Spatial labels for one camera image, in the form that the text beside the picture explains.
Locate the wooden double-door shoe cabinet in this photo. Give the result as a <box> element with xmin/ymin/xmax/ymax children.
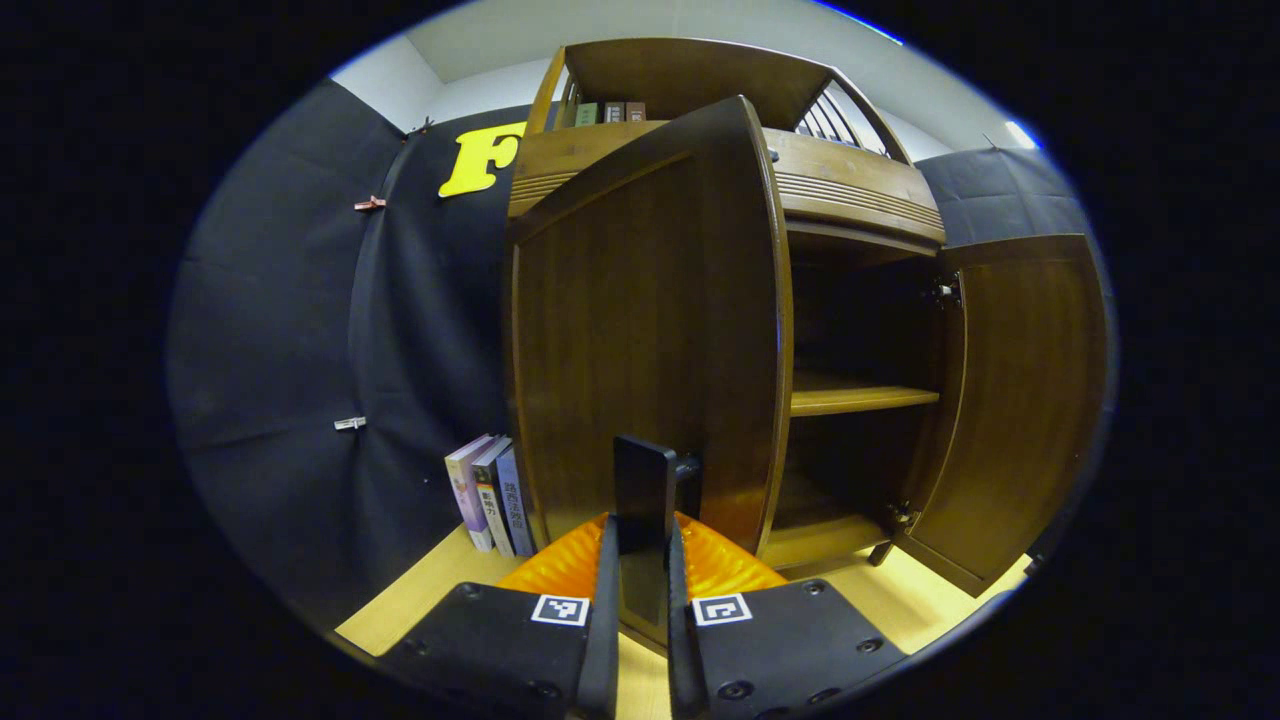
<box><xmin>505</xmin><ymin>38</ymin><xmax>946</xmax><ymax>571</ymax></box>

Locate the wooden shoe cabinet door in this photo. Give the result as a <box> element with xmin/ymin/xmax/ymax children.
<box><xmin>503</xmin><ymin>95</ymin><xmax>794</xmax><ymax>651</ymax></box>
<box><xmin>870</xmin><ymin>233</ymin><xmax>1109</xmax><ymax>598</ymax></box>

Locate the grey white book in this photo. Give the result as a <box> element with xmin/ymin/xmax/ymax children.
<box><xmin>470</xmin><ymin>437</ymin><xmax>517</xmax><ymax>558</ymax></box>

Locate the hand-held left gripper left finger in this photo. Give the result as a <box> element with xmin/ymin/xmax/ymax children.
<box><xmin>375</xmin><ymin>515</ymin><xmax>621</xmax><ymax>720</ymax></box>

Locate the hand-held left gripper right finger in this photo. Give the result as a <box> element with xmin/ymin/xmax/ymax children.
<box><xmin>667</xmin><ymin>512</ymin><xmax>911</xmax><ymax>720</ymax></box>

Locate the lilac blue book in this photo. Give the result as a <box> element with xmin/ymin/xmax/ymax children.
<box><xmin>495</xmin><ymin>445</ymin><xmax>537</xmax><ymax>558</ymax></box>

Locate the wooden inner shelf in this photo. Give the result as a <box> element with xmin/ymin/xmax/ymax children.
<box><xmin>790</xmin><ymin>372</ymin><xmax>942</xmax><ymax>418</ymax></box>

